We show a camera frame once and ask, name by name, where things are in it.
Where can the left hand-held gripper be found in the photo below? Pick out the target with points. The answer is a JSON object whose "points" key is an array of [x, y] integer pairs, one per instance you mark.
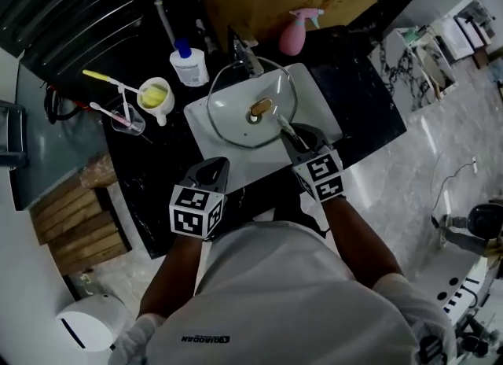
{"points": [[192, 214]]}

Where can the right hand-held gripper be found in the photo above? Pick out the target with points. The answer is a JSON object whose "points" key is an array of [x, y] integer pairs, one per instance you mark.
{"points": [[320, 176]]}

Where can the green scouring sponge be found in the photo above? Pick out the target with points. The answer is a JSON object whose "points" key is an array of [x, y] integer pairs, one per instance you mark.
{"points": [[285, 124]]}

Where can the glass pot lid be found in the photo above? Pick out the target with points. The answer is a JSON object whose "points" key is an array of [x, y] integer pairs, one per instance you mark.
{"points": [[228, 111]]}

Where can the person's right forearm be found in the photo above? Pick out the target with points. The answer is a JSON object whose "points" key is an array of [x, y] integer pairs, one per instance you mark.
{"points": [[357, 241]]}

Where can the person's left forearm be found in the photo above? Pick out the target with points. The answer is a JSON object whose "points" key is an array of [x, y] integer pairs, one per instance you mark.
{"points": [[173, 277]]}

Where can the white rectangular sink basin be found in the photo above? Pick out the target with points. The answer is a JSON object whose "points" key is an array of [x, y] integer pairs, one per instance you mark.
{"points": [[255, 163]]}

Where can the black marble vanity table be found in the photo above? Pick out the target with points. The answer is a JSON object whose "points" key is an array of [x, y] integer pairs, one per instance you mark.
{"points": [[361, 119]]}

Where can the white mug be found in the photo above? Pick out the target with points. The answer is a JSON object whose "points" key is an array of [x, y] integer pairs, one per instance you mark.
{"points": [[167, 105]]}

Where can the clear plastic cup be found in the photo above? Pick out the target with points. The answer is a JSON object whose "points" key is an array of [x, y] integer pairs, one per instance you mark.
{"points": [[135, 125]]}

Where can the yellow sponge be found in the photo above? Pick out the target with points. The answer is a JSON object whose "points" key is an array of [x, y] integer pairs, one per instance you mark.
{"points": [[153, 96]]}

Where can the chrome faucet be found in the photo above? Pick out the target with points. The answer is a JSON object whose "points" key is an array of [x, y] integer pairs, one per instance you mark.
{"points": [[247, 58]]}

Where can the white bottle blue cap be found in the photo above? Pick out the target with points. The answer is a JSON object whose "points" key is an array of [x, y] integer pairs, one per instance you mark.
{"points": [[190, 66]]}

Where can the pink spray bottle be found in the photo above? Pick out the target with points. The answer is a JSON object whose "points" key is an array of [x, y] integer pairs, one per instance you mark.
{"points": [[292, 39]]}

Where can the white toothbrush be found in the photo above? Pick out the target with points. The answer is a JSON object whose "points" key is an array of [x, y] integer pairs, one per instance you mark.
{"points": [[125, 100]]}

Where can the white marble pattern cabinet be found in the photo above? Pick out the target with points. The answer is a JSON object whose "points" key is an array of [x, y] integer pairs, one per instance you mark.
{"points": [[401, 68]]}

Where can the large cardboard box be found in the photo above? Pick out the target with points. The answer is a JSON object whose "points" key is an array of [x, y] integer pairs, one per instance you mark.
{"points": [[275, 9]]}

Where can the stack of wooden planks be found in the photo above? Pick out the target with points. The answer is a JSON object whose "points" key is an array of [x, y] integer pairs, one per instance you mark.
{"points": [[74, 222]]}

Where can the person's white t-shirt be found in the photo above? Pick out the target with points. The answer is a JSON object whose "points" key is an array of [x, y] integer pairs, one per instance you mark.
{"points": [[283, 300]]}

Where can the white pipe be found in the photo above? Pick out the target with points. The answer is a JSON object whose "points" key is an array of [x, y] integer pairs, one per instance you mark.
{"points": [[163, 9]]}

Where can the white round dispenser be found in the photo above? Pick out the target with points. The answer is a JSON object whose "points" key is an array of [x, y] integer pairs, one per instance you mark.
{"points": [[94, 322]]}

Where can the black step stool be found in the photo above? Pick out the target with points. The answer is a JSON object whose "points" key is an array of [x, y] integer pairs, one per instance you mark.
{"points": [[12, 135]]}

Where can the white kiosk counter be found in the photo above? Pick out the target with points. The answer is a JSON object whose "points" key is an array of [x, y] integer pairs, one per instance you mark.
{"points": [[460, 277]]}

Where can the black louvered cabinet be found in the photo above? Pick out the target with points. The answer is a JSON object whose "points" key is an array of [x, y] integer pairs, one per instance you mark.
{"points": [[78, 13]]}

